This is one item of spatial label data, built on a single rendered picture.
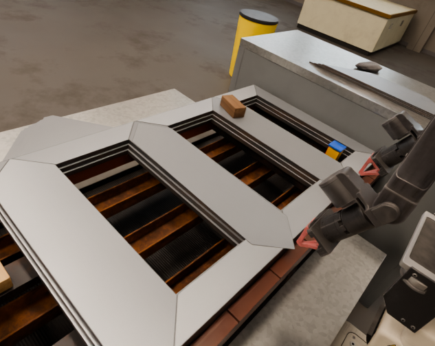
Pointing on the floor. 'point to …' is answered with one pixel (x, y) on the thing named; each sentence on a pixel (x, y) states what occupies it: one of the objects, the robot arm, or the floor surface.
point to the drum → (252, 28)
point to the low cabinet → (357, 22)
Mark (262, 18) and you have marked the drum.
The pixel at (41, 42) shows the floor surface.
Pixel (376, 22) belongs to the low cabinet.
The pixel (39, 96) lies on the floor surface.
